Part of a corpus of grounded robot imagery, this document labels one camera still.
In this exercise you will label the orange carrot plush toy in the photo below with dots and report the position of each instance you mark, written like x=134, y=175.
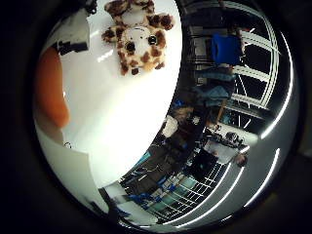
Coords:
x=50, y=91

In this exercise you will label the blue chair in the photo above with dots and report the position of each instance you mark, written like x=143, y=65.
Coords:
x=226, y=48

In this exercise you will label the person with brown hair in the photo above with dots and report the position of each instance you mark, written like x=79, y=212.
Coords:
x=182, y=113

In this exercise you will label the blue denim jacket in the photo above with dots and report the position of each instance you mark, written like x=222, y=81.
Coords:
x=213, y=94

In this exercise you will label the brown spotted giraffe plush toy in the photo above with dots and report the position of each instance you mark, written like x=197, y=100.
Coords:
x=139, y=42

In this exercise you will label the person with white mask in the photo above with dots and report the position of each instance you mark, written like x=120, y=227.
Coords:
x=169, y=126

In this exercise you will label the black monitor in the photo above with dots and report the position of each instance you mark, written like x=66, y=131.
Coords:
x=203, y=164

